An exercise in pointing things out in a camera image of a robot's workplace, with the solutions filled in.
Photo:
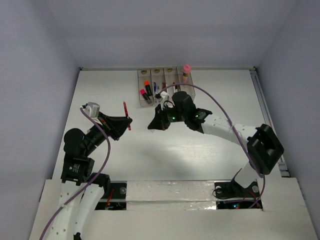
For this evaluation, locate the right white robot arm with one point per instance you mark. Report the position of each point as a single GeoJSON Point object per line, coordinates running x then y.
{"type": "Point", "coordinates": [260, 144]}

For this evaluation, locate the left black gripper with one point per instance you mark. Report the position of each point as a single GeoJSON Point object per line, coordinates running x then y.
{"type": "Point", "coordinates": [115, 125]}

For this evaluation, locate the pink highlighter marker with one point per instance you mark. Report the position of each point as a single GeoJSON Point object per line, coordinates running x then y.
{"type": "Point", "coordinates": [145, 96]}

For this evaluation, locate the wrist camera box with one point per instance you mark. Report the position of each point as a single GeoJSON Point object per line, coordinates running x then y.
{"type": "Point", "coordinates": [90, 110]}
{"type": "Point", "coordinates": [160, 97]}

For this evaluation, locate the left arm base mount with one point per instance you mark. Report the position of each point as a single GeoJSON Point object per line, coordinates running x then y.
{"type": "Point", "coordinates": [115, 198]}

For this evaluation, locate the blue gel pen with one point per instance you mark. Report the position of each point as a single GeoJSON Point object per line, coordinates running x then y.
{"type": "Point", "coordinates": [154, 86]}

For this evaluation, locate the red slim pen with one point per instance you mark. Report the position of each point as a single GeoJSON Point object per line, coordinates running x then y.
{"type": "Point", "coordinates": [126, 114]}

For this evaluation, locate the clear four-compartment organizer tray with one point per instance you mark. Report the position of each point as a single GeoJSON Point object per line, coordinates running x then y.
{"type": "Point", "coordinates": [172, 76]}

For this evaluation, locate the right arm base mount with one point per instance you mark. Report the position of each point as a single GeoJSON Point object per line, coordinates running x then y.
{"type": "Point", "coordinates": [230, 195]}

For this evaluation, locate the orange highlighter marker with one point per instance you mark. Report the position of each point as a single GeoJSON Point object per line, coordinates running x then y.
{"type": "Point", "coordinates": [148, 88]}

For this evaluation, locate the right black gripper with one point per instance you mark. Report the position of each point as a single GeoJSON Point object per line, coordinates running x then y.
{"type": "Point", "coordinates": [159, 122]}

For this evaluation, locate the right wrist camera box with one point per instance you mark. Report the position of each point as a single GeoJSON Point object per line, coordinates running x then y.
{"type": "Point", "coordinates": [160, 97]}

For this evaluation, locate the pink-capped glue stick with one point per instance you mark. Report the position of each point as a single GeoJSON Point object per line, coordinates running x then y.
{"type": "Point", "coordinates": [185, 73]}

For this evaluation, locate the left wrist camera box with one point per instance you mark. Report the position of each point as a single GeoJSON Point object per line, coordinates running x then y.
{"type": "Point", "coordinates": [90, 110]}

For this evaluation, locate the aluminium side rail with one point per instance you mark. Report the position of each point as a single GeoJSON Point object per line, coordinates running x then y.
{"type": "Point", "coordinates": [282, 165]}

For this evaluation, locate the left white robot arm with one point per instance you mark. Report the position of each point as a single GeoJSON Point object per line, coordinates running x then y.
{"type": "Point", "coordinates": [81, 188]}

